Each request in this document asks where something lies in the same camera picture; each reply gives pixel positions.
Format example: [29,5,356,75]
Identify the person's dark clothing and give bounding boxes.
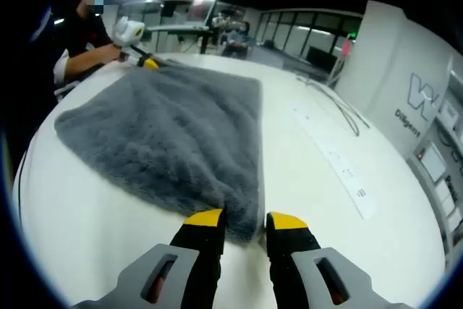
[0,0,66,165]

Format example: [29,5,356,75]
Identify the grey shelving rack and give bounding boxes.
[404,55,463,263]

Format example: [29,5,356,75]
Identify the grey cable on table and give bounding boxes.
[296,75,372,136]

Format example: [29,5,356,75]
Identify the grey counter desk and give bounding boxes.
[249,43,326,78]

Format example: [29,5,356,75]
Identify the transparent tilted panel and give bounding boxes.
[190,0,227,27]

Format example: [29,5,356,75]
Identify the black monitor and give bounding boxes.
[306,46,336,73]

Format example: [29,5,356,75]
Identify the person's left hand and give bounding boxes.
[103,44,129,63]

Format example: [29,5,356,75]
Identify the white stand table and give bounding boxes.
[144,22,213,55]

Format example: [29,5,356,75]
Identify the white marked tape strip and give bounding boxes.
[292,101,379,220]

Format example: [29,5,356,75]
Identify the row of white storage boxes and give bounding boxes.
[419,98,463,230]

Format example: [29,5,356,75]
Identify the grey fluffy towel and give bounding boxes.
[54,59,264,247]

